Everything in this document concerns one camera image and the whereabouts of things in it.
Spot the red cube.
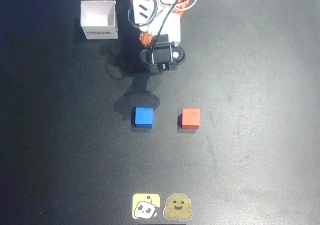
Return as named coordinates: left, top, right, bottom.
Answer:
left=178, top=108, right=202, bottom=130

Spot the white cardboard box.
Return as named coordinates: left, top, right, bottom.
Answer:
left=80, top=0, right=119, bottom=41

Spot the blue cube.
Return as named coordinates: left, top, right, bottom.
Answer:
left=131, top=107, right=154, bottom=129

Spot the yellow robot sticker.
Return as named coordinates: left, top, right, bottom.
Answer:
left=132, top=193, right=161, bottom=220

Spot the hugging face emoji sticker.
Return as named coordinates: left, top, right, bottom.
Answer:
left=163, top=192, right=194, bottom=221

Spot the black cable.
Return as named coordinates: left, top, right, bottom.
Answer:
left=147, top=0, right=181, bottom=51

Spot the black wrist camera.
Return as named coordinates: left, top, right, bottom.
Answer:
left=139, top=34, right=186, bottom=75

